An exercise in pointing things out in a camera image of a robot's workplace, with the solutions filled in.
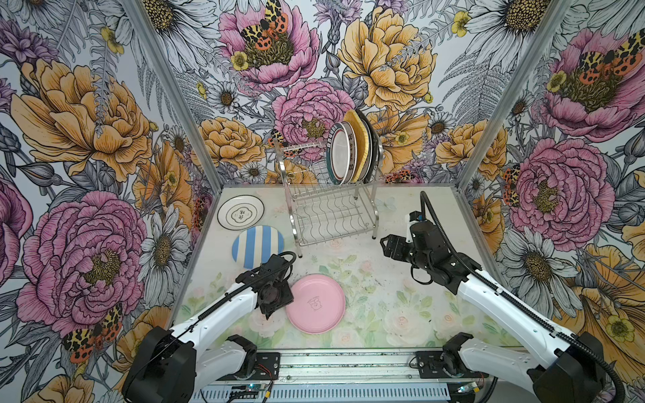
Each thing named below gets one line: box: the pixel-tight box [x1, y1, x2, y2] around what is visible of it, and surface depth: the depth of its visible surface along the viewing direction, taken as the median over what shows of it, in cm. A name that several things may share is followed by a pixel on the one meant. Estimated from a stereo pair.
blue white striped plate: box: [231, 225, 285, 270], surface depth 104 cm
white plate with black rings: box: [216, 194, 266, 231], surface depth 114 cm
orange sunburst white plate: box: [361, 116, 373, 183], surface depth 76 cm
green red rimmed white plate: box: [325, 121, 352, 186], surface depth 89 cm
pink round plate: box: [285, 274, 347, 335], surface depth 87 cm
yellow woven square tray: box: [342, 109, 370, 184], surface depth 77 cm
